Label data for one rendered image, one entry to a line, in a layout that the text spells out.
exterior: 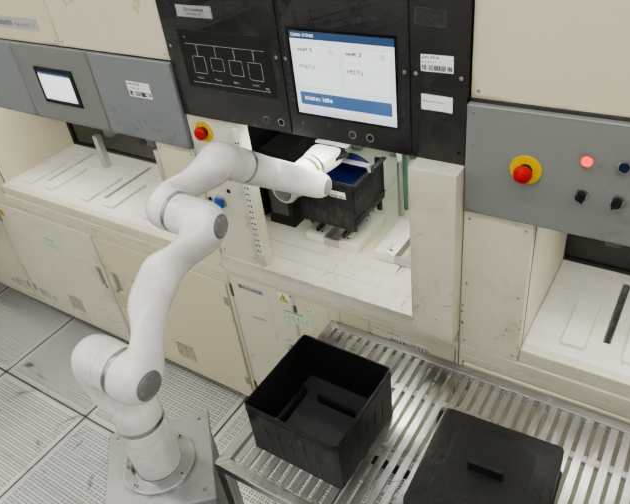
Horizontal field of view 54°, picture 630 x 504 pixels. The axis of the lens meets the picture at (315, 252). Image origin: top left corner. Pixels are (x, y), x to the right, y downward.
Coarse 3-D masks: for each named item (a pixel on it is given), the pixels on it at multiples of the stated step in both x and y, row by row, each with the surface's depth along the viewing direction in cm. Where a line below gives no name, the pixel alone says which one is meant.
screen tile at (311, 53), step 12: (300, 48) 148; (312, 48) 146; (324, 48) 144; (336, 48) 142; (300, 60) 150; (312, 60) 148; (324, 60) 146; (336, 60) 144; (300, 72) 152; (312, 72) 150; (336, 72) 146; (300, 84) 154; (312, 84) 152; (324, 84) 150; (336, 84) 148
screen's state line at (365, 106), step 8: (304, 96) 156; (312, 96) 154; (320, 96) 153; (328, 96) 151; (336, 96) 150; (312, 104) 156; (320, 104) 154; (328, 104) 153; (336, 104) 151; (344, 104) 150; (352, 104) 149; (360, 104) 148; (368, 104) 146; (376, 104) 145; (384, 104) 144; (368, 112) 148; (376, 112) 146; (384, 112) 145
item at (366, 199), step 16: (336, 144) 193; (352, 160) 200; (384, 160) 203; (368, 176) 199; (336, 192) 196; (352, 192) 193; (368, 192) 202; (384, 192) 212; (304, 208) 209; (320, 208) 205; (336, 208) 201; (352, 208) 197; (368, 208) 204; (320, 224) 212; (336, 224) 205; (352, 224) 201
